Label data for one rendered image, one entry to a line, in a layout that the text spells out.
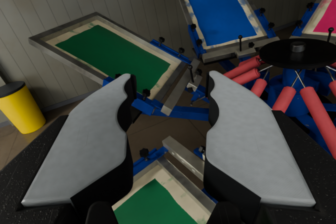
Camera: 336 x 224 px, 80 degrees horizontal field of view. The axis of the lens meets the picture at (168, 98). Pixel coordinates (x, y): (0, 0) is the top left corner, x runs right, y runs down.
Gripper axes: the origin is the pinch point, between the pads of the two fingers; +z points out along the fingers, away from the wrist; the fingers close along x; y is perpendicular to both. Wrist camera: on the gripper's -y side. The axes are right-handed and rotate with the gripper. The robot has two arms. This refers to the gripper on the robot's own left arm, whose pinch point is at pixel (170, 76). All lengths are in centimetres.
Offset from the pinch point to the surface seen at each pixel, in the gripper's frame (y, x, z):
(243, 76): 41, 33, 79
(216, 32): 41, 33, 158
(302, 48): 27, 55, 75
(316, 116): 45, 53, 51
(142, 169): 72, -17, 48
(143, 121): 176, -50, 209
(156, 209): 74, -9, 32
